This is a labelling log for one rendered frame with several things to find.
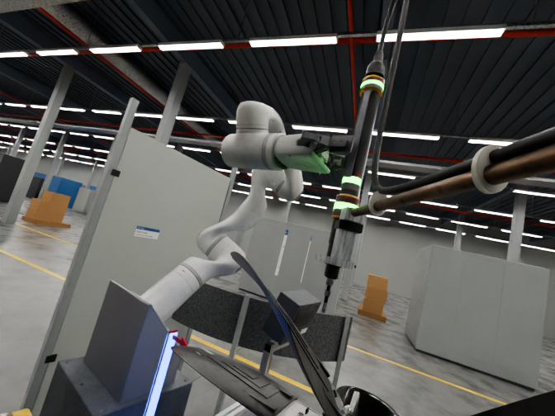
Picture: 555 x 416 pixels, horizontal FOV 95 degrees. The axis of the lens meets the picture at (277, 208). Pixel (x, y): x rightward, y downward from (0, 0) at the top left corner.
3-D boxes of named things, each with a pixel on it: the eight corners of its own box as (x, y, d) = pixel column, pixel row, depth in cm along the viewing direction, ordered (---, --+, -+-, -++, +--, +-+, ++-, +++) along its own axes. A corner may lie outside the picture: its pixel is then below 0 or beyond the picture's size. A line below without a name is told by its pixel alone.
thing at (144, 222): (15, 431, 151) (133, 96, 180) (12, 426, 154) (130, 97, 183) (181, 371, 252) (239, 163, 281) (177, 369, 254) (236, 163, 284)
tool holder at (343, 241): (364, 273, 40) (377, 214, 42) (322, 262, 40) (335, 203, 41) (345, 267, 49) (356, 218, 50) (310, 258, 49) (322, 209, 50)
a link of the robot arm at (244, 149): (282, 130, 61) (282, 169, 63) (241, 131, 68) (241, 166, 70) (261, 128, 54) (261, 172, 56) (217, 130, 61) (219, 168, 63)
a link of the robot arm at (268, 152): (277, 176, 62) (288, 177, 60) (258, 162, 55) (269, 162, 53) (286, 144, 63) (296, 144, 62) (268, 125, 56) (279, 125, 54)
